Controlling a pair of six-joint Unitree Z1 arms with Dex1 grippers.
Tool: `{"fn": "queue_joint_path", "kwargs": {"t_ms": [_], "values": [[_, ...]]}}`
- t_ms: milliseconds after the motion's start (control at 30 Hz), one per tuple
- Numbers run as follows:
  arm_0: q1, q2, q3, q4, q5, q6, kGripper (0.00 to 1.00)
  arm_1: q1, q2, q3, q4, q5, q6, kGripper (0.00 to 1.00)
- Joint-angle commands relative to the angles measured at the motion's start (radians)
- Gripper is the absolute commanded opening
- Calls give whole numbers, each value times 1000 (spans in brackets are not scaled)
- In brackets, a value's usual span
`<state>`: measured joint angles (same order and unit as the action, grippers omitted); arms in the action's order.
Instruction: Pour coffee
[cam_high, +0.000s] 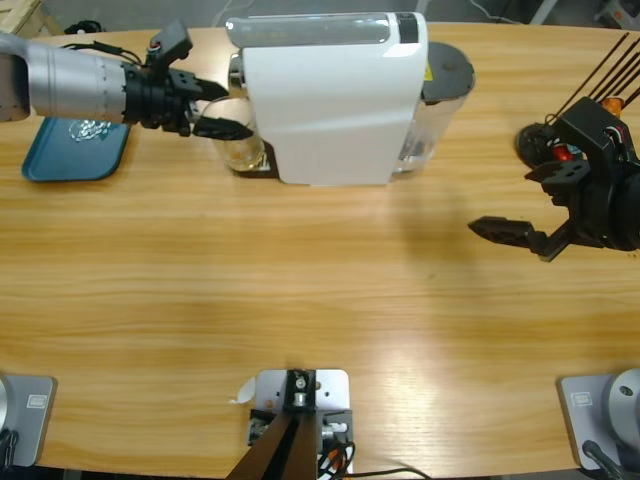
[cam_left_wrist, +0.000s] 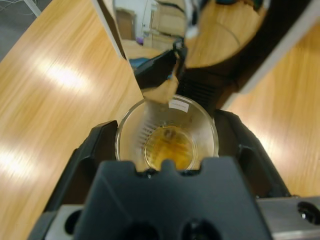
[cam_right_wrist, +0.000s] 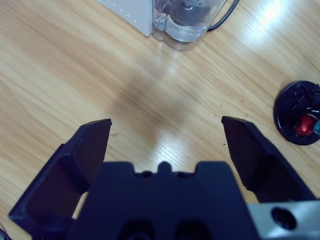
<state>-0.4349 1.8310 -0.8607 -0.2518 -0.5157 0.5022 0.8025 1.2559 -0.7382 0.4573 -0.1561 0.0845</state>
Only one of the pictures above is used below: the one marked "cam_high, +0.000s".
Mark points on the clear water tank dark lid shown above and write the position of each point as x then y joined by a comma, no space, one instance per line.
440,125

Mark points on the light wooden crate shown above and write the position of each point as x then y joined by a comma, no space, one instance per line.
15,15

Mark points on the shiny crumpled clear film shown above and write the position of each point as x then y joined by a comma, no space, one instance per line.
87,131

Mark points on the white capsule coffee machine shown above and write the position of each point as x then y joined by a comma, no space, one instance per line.
325,125

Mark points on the grey metal leg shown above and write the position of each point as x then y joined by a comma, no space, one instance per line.
542,11

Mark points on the dark brown post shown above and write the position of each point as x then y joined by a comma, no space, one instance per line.
285,450

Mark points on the white mount block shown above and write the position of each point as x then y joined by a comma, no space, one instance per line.
332,385

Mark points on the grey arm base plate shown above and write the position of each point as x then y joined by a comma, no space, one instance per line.
580,420
35,415

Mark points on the teal plastic tray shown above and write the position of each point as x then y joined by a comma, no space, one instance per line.
65,160

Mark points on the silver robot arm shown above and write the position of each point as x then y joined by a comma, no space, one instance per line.
65,85

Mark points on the orange coffee capsule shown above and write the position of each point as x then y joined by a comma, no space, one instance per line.
614,104

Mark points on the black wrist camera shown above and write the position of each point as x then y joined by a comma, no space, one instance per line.
585,122
172,40

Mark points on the metal drip tray grate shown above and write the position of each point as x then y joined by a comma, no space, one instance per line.
266,161

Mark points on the red coffee capsule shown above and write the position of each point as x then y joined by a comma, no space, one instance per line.
565,153

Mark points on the clear plastic cup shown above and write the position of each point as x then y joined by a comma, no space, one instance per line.
240,155

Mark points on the white paper tape strip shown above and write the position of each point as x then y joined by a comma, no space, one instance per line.
245,392

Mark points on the grey machine lever lid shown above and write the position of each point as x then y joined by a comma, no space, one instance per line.
300,30

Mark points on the orange grey device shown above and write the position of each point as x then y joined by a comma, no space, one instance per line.
617,12

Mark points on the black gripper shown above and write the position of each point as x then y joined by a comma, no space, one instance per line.
150,97
615,210

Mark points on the black object on floor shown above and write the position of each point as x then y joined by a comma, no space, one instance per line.
85,26

